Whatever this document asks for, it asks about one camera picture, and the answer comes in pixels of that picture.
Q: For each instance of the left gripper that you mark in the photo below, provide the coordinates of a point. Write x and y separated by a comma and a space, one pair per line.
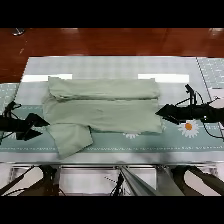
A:
15, 124

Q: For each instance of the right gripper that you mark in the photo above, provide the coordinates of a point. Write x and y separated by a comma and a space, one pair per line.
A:
181, 114

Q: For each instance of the pale green T-shirt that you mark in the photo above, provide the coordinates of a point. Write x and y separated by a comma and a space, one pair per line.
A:
106, 106

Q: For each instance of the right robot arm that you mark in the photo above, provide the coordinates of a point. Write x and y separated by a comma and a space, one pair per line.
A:
213, 115

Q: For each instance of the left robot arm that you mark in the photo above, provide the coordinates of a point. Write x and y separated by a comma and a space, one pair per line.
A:
36, 183

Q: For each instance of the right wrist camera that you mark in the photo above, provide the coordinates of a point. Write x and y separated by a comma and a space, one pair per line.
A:
191, 95

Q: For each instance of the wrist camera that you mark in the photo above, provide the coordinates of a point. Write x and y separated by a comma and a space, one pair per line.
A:
10, 108
191, 95

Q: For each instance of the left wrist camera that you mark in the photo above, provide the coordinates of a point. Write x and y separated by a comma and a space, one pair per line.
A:
10, 108

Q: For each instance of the silver frame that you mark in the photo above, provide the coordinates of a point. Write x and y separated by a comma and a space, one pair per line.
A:
140, 189

